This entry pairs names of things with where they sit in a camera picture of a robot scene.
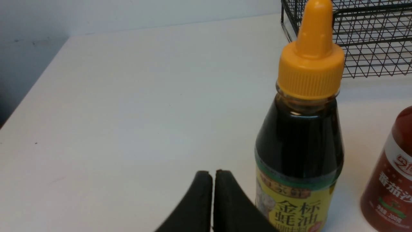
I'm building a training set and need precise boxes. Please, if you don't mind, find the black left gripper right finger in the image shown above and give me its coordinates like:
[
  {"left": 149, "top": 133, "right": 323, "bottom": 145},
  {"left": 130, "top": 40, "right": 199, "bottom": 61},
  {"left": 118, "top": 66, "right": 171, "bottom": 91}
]
[{"left": 213, "top": 170, "right": 277, "bottom": 232}]

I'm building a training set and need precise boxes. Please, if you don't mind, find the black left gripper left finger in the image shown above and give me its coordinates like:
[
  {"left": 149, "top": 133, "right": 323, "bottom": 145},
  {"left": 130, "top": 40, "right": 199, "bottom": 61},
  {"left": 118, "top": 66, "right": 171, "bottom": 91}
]
[{"left": 156, "top": 170, "right": 213, "bottom": 232}]

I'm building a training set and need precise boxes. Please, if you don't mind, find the oyster sauce bottle yellow cap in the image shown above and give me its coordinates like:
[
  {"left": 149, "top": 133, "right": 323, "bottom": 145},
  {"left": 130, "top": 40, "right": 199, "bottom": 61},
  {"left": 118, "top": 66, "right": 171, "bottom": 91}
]
[{"left": 255, "top": 0, "right": 345, "bottom": 232}]

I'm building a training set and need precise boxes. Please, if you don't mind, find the red ketchup bottle yellow cap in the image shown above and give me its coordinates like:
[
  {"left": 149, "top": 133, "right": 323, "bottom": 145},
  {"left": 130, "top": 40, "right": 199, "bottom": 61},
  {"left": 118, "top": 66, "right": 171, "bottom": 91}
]
[{"left": 360, "top": 106, "right": 412, "bottom": 232}]

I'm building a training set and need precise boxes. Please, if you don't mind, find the black wire mesh rack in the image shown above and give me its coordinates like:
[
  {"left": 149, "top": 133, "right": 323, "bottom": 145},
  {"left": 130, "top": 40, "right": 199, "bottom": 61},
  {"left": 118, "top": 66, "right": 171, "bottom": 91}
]
[{"left": 281, "top": 0, "right": 412, "bottom": 78}]

